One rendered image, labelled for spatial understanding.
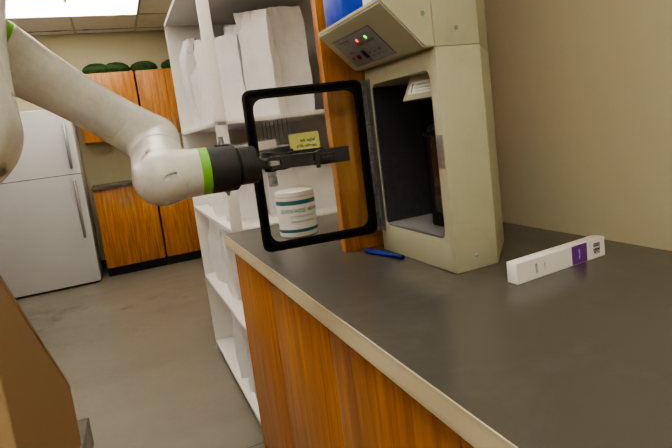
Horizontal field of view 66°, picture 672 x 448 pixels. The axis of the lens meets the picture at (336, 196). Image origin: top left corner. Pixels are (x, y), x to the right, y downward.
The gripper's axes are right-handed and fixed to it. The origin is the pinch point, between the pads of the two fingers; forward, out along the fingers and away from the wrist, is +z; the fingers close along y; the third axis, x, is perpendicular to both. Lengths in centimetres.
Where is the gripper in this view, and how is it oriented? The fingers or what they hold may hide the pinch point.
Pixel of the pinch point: (330, 153)
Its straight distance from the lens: 110.4
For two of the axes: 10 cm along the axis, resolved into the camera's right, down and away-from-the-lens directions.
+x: 1.2, 9.9, 1.3
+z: 9.1, -1.6, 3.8
